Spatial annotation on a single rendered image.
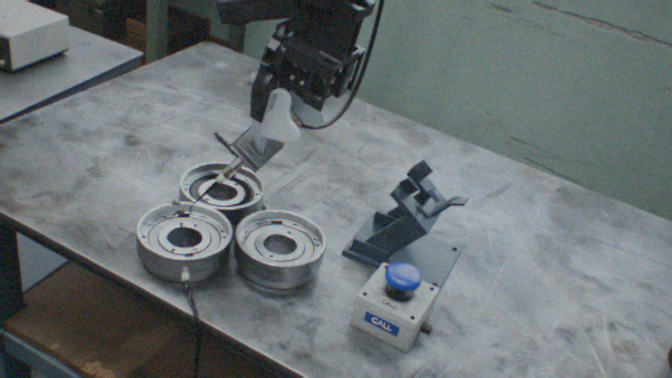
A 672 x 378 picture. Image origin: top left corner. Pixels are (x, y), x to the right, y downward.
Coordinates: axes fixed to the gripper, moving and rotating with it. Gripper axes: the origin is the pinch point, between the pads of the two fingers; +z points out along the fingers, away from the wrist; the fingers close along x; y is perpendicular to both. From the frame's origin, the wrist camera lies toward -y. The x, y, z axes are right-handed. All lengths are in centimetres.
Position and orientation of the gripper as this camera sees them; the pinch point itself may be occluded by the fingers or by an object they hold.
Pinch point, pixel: (266, 133)
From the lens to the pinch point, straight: 82.0
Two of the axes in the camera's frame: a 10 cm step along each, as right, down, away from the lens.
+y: 8.3, 5.0, -2.5
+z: -2.7, 7.5, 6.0
